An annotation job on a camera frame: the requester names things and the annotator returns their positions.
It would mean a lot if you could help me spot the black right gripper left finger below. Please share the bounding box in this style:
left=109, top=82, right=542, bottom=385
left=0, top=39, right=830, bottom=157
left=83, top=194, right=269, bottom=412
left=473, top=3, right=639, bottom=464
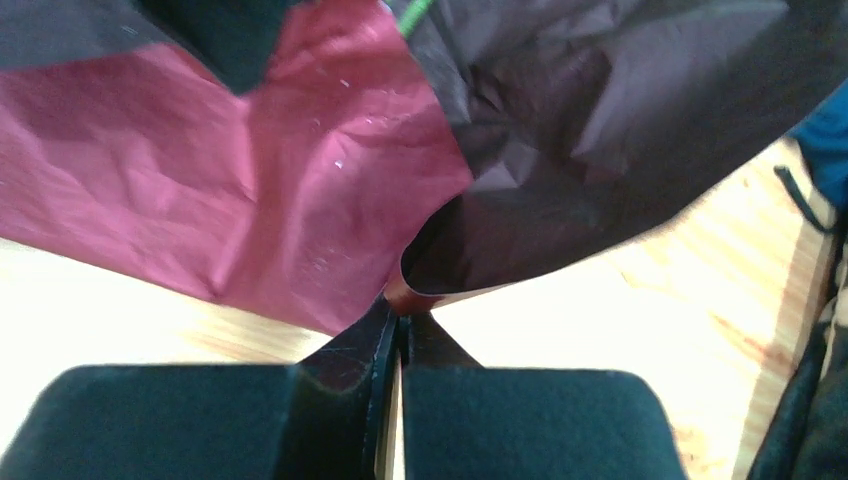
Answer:
left=1, top=300, right=397, bottom=479

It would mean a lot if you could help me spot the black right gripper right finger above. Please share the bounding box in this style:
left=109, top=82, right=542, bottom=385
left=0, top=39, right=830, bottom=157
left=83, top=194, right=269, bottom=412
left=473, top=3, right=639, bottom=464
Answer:
left=400, top=314, right=685, bottom=479

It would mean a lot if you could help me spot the maroon wrapping paper sheet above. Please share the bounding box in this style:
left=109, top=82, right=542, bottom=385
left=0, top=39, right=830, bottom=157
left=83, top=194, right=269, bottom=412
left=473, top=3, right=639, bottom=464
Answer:
left=1, top=1, right=847, bottom=333

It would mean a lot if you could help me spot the pink fake flower bunch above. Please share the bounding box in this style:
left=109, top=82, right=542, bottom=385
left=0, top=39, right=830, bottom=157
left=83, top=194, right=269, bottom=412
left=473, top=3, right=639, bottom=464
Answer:
left=397, top=0, right=434, bottom=38

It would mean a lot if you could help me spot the black floral blanket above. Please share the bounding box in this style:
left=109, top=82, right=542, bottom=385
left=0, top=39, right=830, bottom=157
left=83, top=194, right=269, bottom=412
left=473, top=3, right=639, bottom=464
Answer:
left=747, top=226, right=847, bottom=480

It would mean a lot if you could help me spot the dark blue folded cloth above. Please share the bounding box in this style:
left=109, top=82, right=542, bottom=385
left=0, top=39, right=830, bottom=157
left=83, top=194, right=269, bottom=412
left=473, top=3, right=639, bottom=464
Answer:
left=789, top=82, right=847, bottom=214

